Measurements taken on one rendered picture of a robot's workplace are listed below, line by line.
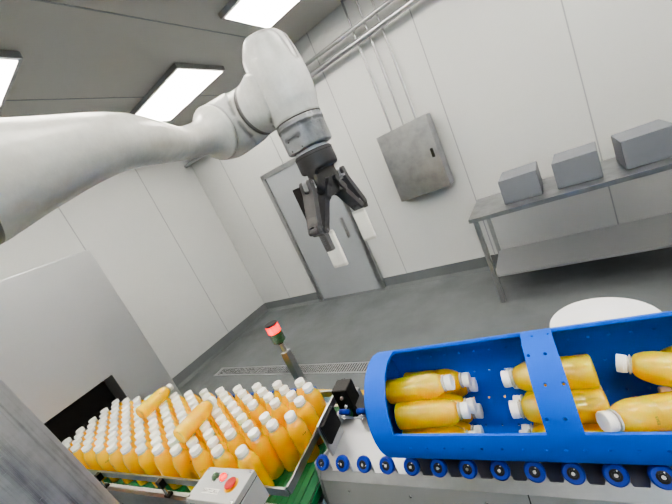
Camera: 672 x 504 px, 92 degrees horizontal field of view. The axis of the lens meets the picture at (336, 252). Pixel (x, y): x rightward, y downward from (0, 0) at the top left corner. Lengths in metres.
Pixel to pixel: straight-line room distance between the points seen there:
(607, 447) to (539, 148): 3.35
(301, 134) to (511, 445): 0.77
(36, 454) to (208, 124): 0.51
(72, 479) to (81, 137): 0.36
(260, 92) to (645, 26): 3.66
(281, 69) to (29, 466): 0.60
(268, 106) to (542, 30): 3.50
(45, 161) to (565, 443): 0.92
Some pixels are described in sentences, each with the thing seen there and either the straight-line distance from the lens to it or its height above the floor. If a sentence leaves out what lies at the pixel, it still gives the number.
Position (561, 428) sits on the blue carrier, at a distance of 0.86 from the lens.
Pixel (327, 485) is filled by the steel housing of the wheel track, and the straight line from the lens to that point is 1.28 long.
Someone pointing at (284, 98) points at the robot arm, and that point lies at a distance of 0.61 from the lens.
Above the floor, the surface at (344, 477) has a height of 0.92.
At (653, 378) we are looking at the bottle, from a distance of 0.95.
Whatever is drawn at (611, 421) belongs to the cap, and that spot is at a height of 1.13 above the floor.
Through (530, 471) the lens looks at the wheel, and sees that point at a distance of 1.01.
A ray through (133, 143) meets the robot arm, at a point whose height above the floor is 1.87.
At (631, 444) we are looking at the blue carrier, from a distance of 0.89.
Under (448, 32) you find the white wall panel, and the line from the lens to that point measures 4.04.
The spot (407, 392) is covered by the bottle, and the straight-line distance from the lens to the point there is 0.99.
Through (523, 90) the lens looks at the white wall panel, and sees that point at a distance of 3.94.
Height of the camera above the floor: 1.76
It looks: 12 degrees down
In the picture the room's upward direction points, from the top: 25 degrees counter-clockwise
